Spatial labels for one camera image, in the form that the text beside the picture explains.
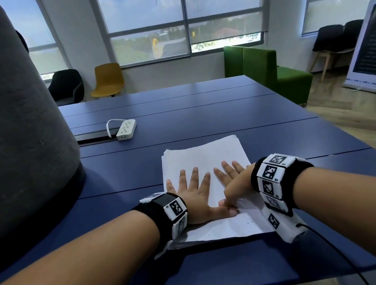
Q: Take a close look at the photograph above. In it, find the person's left hand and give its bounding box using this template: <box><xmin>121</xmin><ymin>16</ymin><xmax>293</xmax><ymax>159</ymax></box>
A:
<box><xmin>163</xmin><ymin>162</ymin><xmax>240</xmax><ymax>229</ymax></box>

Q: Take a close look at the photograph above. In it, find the person's right hand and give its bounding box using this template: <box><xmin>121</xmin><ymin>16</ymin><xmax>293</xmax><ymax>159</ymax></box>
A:
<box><xmin>211</xmin><ymin>156</ymin><xmax>262</xmax><ymax>212</ymax></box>

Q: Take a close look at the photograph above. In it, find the aligned white paper stack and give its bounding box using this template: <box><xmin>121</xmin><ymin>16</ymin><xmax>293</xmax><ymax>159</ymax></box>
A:
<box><xmin>153</xmin><ymin>130</ymin><xmax>278</xmax><ymax>252</ymax></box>

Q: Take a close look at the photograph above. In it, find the person's left forearm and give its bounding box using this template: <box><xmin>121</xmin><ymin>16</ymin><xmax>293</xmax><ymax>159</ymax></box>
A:
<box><xmin>0</xmin><ymin>206</ymin><xmax>167</xmax><ymax>285</ymax></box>

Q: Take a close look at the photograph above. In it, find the person's right forearm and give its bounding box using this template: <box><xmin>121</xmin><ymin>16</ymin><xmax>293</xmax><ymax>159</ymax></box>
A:
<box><xmin>289</xmin><ymin>157</ymin><xmax>376</xmax><ymax>285</ymax></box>

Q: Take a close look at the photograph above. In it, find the right wristband with marker tiles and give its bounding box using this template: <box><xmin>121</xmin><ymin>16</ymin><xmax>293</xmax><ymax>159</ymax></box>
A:
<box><xmin>247</xmin><ymin>148</ymin><xmax>321</xmax><ymax>222</ymax></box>

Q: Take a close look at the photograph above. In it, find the white power strip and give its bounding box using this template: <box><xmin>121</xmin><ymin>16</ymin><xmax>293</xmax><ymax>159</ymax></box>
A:
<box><xmin>114</xmin><ymin>118</ymin><xmax>139</xmax><ymax>142</ymax></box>

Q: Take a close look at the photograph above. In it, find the green sofa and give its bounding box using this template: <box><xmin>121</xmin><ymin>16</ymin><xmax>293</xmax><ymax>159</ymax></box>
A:
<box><xmin>221</xmin><ymin>34</ymin><xmax>317</xmax><ymax>116</ymax></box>

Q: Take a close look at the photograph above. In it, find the yellow chair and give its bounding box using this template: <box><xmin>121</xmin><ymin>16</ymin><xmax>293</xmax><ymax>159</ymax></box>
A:
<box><xmin>86</xmin><ymin>61</ymin><xmax>127</xmax><ymax>101</ymax></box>

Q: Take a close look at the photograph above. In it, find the black chair with wooden legs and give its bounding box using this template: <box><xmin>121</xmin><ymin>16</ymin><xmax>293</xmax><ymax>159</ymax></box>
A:
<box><xmin>303</xmin><ymin>23</ymin><xmax>352</xmax><ymax>83</ymax></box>
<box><xmin>341</xmin><ymin>18</ymin><xmax>369</xmax><ymax>51</ymax></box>

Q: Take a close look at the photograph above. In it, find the dark green chair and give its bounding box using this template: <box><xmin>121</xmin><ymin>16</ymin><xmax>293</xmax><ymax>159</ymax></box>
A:
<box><xmin>45</xmin><ymin>67</ymin><xmax>87</xmax><ymax>108</ymax></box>

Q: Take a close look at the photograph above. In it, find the large framed window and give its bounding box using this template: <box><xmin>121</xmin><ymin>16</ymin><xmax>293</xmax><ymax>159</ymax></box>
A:
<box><xmin>88</xmin><ymin>0</ymin><xmax>283</xmax><ymax>72</ymax></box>

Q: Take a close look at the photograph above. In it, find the grey felt pillar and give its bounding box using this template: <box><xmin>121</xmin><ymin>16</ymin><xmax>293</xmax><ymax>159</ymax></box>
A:
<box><xmin>0</xmin><ymin>0</ymin><xmax>98</xmax><ymax>276</ymax></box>

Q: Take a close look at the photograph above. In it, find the narrow window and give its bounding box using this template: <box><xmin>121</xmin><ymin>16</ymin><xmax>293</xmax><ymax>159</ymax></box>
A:
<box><xmin>0</xmin><ymin>0</ymin><xmax>74</xmax><ymax>86</ymax></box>

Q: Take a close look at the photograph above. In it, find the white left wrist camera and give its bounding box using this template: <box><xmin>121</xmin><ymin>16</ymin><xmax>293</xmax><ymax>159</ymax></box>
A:
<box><xmin>152</xmin><ymin>240</ymin><xmax>175</xmax><ymax>260</ymax></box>

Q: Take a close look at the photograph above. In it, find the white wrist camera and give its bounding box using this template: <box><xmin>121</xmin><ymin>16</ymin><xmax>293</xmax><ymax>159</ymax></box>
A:
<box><xmin>152</xmin><ymin>240</ymin><xmax>175</xmax><ymax>260</ymax></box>
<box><xmin>259</xmin><ymin>199</ymin><xmax>310</xmax><ymax>247</ymax></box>

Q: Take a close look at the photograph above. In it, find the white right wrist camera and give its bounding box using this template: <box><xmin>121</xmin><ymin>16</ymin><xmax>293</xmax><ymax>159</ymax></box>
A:
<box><xmin>259</xmin><ymin>199</ymin><xmax>310</xmax><ymax>247</ymax></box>

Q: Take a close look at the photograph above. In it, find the white power strip cord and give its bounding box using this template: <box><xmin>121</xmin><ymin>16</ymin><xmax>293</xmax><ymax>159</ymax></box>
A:
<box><xmin>105</xmin><ymin>117</ymin><xmax>128</xmax><ymax>138</ymax></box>

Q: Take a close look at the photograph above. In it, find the black right camera cable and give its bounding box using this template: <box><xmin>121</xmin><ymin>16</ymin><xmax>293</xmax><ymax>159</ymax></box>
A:
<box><xmin>296</xmin><ymin>215</ymin><xmax>371</xmax><ymax>285</ymax></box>

